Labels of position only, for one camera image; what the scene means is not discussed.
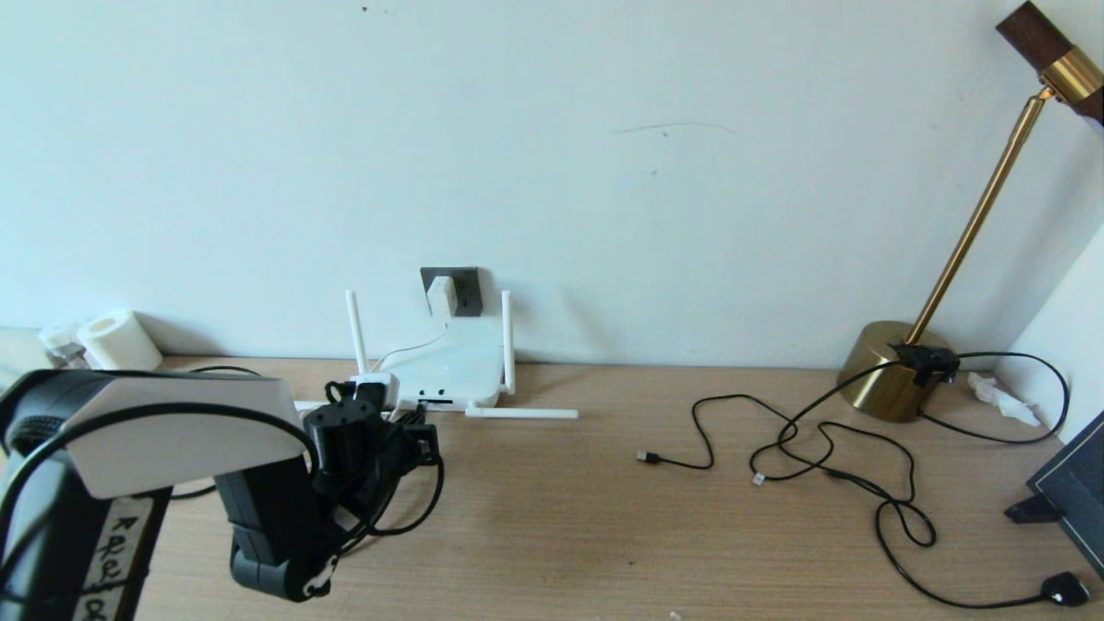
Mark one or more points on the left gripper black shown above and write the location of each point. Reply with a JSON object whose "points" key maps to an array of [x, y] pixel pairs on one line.
{"points": [[414, 440]]}

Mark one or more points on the white power adapter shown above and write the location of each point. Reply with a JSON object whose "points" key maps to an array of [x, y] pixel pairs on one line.
{"points": [[442, 296]]}

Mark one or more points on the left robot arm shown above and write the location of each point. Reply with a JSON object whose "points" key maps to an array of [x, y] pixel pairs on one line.
{"points": [[172, 440]]}

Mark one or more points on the white router with antennas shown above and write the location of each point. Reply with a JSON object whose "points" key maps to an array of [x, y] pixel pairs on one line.
{"points": [[457, 371]]}

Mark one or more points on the white toilet paper roll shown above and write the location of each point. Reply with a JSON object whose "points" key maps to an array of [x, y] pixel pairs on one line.
{"points": [[121, 342]]}

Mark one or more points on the small clear jar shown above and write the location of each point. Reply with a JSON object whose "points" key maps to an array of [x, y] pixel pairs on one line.
{"points": [[60, 341]]}

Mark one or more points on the brass desk lamp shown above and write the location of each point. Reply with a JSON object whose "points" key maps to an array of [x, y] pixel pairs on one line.
{"points": [[880, 379]]}

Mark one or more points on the black clip on lamp base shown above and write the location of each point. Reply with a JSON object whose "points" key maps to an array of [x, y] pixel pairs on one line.
{"points": [[927, 358]]}

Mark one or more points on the crumpled white tissue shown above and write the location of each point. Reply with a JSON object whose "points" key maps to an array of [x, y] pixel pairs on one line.
{"points": [[1000, 398]]}

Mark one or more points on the black clip stand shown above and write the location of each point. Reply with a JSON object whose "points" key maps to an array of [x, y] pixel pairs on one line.
{"points": [[1031, 511]]}

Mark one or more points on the grey wall socket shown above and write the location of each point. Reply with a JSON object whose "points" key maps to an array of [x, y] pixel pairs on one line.
{"points": [[470, 291]]}

